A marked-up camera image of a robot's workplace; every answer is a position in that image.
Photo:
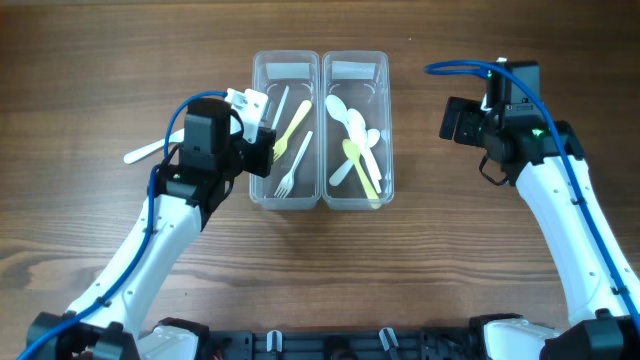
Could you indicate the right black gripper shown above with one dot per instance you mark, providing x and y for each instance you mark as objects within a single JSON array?
[{"x": 469, "y": 110}]

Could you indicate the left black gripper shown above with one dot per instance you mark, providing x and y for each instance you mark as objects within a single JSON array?
[{"x": 266, "y": 140}]

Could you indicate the thick white plastic fork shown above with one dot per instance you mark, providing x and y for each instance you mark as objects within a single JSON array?
[{"x": 147, "y": 150}]

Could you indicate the yellow plastic fork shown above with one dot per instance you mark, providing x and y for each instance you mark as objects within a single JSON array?
[{"x": 281, "y": 144}]

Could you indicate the yellow plastic spoon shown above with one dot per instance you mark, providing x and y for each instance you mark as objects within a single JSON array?
[{"x": 352, "y": 152}]

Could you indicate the thick white plastic spoon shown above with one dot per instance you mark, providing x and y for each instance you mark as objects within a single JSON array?
[{"x": 338, "y": 176}]

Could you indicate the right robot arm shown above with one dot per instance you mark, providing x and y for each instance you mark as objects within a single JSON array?
[{"x": 546, "y": 163}]

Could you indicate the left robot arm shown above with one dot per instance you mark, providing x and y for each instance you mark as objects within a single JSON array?
[{"x": 105, "y": 322}]

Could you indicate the left clear plastic container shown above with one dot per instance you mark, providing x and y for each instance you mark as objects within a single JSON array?
[{"x": 300, "y": 70}]

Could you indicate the clear plastic container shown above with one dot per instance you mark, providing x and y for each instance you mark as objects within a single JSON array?
[
  {"x": 361, "y": 80},
  {"x": 300, "y": 70}
]

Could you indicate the right clear plastic container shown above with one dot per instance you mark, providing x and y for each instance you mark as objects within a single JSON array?
[{"x": 361, "y": 80}]

